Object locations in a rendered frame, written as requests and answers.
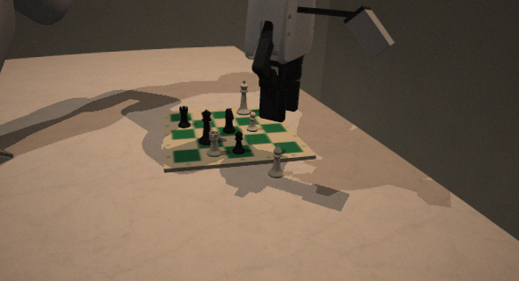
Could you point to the green and cream chessboard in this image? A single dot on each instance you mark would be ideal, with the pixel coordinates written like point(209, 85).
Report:
point(182, 151)

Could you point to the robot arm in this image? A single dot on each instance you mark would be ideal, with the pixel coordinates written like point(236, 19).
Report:
point(362, 23)

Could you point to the white chess king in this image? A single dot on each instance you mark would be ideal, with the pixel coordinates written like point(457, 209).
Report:
point(243, 110)

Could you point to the white rook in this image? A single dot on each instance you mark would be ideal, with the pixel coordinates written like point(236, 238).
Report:
point(214, 151)

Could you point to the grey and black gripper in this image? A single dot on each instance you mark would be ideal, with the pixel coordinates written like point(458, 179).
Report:
point(276, 25)

